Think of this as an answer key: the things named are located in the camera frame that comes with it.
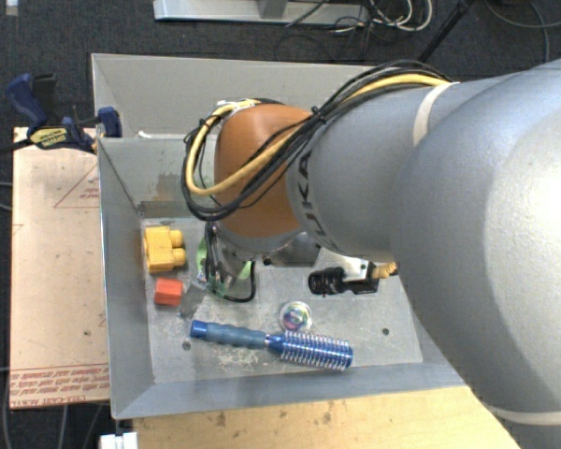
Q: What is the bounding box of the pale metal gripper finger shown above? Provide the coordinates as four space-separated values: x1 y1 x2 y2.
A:
179 279 209 319

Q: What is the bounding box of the clear iridescent round glass thing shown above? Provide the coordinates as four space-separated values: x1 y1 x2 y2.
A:
279 299 314 331

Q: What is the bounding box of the black cylinder on white bracket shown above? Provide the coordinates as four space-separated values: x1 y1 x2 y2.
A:
307 255 398 297

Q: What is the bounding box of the small red-orange block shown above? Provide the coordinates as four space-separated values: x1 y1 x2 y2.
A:
153 277 185 308

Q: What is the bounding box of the grey metal bin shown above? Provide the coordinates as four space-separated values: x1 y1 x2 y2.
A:
91 52 468 421

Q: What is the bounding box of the pale green plastic ring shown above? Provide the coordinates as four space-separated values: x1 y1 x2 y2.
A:
196 235 257 299

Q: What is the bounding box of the blue hairbrush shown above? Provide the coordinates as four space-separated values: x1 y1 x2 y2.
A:
189 319 355 371

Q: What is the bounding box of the brown cardboard board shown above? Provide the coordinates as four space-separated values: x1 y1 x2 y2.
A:
8 126 111 411

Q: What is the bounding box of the yellow toy building block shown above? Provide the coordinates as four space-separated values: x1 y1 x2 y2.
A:
142 224 188 274

